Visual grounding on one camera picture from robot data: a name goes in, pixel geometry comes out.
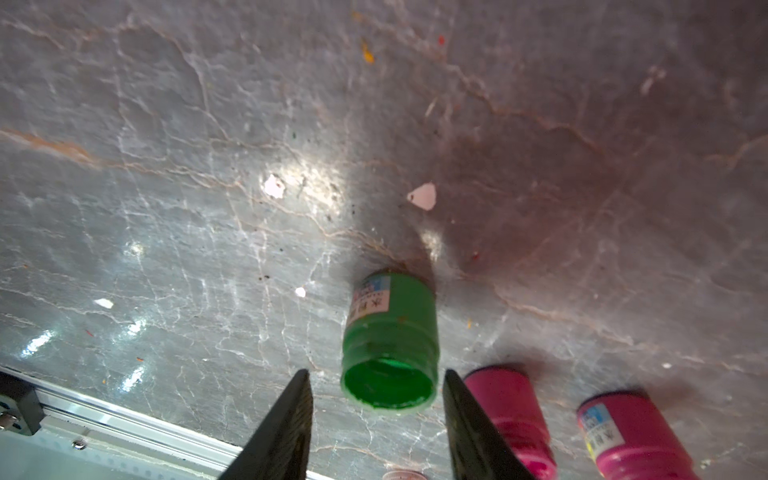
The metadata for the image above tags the pink paint jar right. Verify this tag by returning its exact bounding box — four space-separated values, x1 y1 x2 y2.
576 390 698 480

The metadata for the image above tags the pink paint jar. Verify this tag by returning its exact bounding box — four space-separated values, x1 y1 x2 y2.
464 364 558 480
576 390 698 480

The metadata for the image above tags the pink lid front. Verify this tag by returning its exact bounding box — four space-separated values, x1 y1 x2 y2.
382 469 428 480

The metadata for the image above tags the pink paint jar left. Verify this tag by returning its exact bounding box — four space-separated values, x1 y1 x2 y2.
464 364 558 480

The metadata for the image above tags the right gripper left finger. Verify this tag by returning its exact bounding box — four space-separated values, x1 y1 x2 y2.
219 369 314 480

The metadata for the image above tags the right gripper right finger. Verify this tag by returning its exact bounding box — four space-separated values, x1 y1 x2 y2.
442 369 534 480

